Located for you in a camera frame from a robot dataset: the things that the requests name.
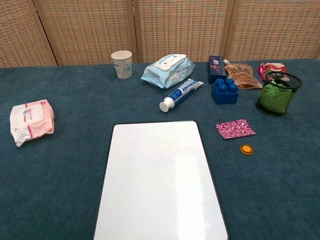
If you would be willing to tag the blue white toothpaste tube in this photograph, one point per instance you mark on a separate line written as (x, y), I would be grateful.
(181, 93)

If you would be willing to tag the white rectangular board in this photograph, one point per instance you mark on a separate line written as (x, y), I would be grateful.
(160, 180)

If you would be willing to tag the light blue wet wipes pack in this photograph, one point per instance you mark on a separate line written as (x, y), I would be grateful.
(167, 71)

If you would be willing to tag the white paper cup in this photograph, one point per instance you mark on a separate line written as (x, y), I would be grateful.
(122, 66)

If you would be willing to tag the blue plastic building block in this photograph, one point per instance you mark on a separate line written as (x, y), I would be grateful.
(224, 95)

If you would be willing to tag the dark blue carton box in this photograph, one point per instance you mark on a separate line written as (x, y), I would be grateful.
(216, 67)

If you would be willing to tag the woven wooden folding screen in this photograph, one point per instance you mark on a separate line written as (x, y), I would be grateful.
(175, 30)

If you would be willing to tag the brown spout pouch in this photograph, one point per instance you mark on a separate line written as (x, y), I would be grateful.
(242, 75)

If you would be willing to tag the black mesh pen holder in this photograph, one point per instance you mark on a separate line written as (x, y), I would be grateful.
(268, 112)

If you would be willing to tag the teal felt table cover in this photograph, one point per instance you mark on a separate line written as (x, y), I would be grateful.
(62, 175)

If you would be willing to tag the green mesh cloth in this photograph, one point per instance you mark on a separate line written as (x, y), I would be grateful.
(275, 98)

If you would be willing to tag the red spout pouch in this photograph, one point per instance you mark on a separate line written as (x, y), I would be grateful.
(271, 68)

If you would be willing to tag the pink wet wipes pack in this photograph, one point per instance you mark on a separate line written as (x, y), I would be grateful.
(32, 121)

